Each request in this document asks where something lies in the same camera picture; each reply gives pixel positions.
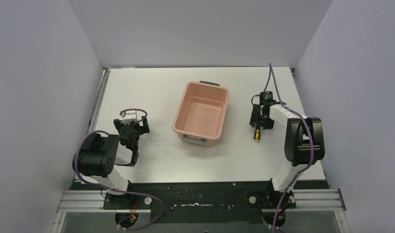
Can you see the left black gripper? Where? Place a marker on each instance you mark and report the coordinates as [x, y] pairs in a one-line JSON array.
[[132, 129]]

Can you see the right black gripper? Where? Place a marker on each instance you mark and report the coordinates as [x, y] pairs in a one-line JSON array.
[[266, 124]]

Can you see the black yellow handled screwdriver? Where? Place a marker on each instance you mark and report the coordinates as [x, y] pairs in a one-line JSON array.
[[257, 134]]

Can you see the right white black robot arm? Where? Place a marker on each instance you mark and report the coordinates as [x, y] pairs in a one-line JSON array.
[[303, 146]]

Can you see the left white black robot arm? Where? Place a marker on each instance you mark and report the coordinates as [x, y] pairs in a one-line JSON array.
[[99, 155]]

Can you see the pink plastic bin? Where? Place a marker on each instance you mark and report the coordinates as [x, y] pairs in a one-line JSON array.
[[201, 113]]

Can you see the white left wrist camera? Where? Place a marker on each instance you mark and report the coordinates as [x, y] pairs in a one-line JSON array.
[[129, 116]]

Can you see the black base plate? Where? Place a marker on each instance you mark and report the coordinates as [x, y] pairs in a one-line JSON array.
[[251, 197]]

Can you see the aluminium front rail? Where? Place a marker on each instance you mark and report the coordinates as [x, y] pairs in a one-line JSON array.
[[90, 201]]

